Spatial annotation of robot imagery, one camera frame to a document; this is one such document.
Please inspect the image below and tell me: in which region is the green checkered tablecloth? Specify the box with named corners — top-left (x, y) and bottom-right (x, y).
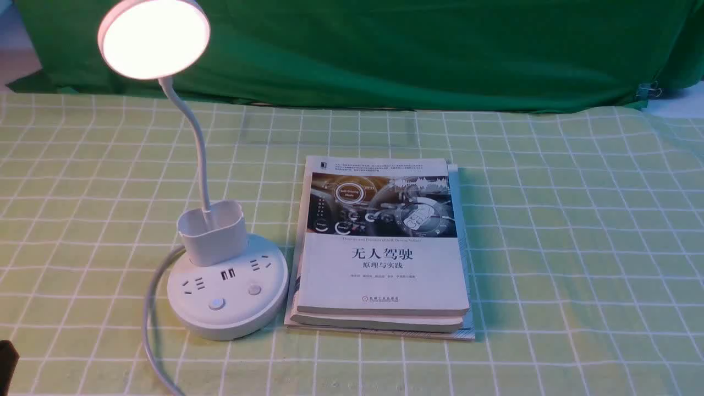
top-left (1, 93), bottom-right (703, 395)

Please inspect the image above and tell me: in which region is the white top book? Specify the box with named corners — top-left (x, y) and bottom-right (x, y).
top-left (295, 155), bottom-right (471, 317)

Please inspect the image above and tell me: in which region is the bottom thin book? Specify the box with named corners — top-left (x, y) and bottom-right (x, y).
top-left (284, 164), bottom-right (476, 342)

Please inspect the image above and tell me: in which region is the green backdrop cloth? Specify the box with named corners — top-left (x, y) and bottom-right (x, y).
top-left (7, 0), bottom-right (704, 114)

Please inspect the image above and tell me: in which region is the middle book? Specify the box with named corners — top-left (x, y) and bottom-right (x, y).
top-left (289, 165), bottom-right (466, 333)

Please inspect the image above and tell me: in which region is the white lamp power cable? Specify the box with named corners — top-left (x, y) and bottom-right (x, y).
top-left (142, 245), bottom-right (187, 396)

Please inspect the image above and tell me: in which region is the metal binder clip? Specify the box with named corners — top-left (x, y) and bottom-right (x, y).
top-left (635, 81), bottom-right (663, 101)

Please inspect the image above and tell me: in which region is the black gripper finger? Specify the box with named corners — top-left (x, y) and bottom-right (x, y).
top-left (0, 340), bottom-right (20, 393)

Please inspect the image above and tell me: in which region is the white desk lamp socket base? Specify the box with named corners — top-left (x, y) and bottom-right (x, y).
top-left (97, 1), bottom-right (289, 341)

